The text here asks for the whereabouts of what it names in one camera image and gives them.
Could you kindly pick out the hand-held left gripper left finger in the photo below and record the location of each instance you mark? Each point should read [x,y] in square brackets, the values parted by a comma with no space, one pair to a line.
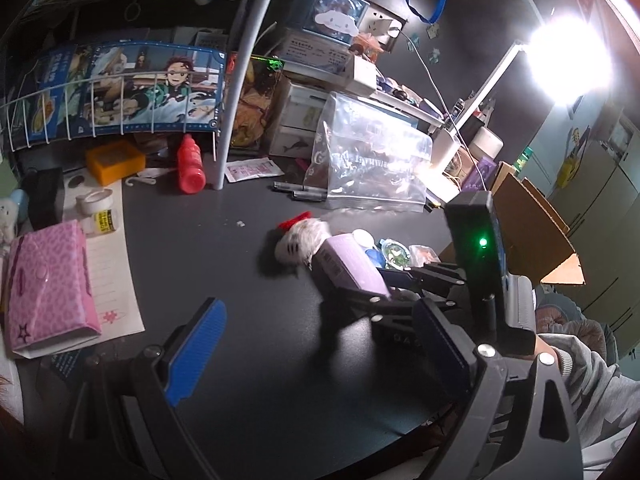
[196,350]

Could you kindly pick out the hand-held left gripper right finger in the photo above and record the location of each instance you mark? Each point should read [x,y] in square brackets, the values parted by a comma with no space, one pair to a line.
[440,355]

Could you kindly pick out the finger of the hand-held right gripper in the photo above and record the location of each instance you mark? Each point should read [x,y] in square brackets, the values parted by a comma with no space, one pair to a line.
[435,274]
[395,322]

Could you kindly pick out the small clear snack packet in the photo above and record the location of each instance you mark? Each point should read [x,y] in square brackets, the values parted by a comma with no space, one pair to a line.
[425,254]

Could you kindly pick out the green round badge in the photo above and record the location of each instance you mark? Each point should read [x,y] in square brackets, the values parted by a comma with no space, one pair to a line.
[395,252]

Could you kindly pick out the brown cardboard box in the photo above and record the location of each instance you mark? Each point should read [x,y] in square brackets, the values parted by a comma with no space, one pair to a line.
[530,220]

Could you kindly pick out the purple cardboard box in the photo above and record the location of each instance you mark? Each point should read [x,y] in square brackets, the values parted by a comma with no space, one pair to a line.
[350,265]

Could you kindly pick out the white plush toy red bow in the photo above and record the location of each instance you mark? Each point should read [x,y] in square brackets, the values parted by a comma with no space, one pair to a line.
[305,240]

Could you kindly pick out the person's right forearm grey sleeve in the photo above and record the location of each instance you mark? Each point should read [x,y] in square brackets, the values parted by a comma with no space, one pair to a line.
[595,385]

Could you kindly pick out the small purple carton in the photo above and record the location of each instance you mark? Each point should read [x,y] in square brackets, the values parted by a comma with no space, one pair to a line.
[479,172]

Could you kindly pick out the lined notepad paper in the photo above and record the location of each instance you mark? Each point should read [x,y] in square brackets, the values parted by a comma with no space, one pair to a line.
[110,280]

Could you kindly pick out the white cylinder container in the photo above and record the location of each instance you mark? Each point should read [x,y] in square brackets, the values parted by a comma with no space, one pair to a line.
[485,142]

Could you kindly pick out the clear plastic zip bag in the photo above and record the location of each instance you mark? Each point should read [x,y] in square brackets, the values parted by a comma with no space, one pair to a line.
[370,160]

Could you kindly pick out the grey green cabinet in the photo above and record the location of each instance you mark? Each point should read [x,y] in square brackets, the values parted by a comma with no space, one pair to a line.
[600,200]

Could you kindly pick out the black marker pen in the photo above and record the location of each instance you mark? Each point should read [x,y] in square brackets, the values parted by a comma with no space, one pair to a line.
[295,186]
[310,195]

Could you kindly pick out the small jar yellow label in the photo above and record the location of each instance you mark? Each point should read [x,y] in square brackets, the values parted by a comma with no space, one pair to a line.
[102,221]

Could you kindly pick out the pink patterned pouch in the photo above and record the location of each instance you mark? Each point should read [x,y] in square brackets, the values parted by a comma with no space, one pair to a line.
[47,280]

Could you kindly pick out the white shelf riser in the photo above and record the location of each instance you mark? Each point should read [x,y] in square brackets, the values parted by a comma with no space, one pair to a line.
[400,107]

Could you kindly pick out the white plastic hook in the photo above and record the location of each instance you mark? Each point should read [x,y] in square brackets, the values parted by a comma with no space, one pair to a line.
[142,178]

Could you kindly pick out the white tape roll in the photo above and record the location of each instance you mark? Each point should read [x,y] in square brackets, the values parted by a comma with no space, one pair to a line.
[94,201]

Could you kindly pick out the red plastic bottle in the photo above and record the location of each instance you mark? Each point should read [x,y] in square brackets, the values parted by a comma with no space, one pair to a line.
[190,167]

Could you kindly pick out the pink white sachet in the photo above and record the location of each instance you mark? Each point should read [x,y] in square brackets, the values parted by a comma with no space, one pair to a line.
[252,169]

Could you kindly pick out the orange plastic box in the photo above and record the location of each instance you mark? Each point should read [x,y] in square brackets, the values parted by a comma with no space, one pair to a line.
[115,162]

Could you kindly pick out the white drawer unit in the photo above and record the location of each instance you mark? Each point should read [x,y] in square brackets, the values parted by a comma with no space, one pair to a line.
[300,120]

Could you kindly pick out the black box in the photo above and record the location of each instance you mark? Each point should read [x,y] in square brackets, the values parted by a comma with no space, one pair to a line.
[45,197]

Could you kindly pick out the white adapter box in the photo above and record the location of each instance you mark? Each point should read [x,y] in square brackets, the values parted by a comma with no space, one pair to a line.
[361,71]

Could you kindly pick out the white desk lamp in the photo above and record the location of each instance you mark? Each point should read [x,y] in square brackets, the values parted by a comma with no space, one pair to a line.
[565,55]

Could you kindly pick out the small white plush figure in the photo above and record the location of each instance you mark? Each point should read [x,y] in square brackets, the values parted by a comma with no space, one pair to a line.
[7,215]

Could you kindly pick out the orange haired figurine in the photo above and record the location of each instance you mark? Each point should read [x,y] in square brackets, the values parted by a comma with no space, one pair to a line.
[367,45]

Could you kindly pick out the brown snack bag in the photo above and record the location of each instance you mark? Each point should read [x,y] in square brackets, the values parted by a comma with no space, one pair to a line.
[252,105]

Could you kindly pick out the white power strip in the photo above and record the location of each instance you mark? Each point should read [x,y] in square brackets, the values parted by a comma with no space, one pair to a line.
[385,25]

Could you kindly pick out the white printed carton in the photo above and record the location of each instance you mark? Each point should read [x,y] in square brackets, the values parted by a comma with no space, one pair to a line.
[312,52]

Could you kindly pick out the anime poster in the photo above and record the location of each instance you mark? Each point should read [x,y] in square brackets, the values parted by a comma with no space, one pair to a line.
[140,87]

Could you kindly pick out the white metal pole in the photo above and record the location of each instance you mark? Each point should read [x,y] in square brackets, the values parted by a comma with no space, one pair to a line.
[240,80]

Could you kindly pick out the blue storage drawer cloud figure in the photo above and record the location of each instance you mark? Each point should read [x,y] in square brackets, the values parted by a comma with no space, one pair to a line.
[330,10]

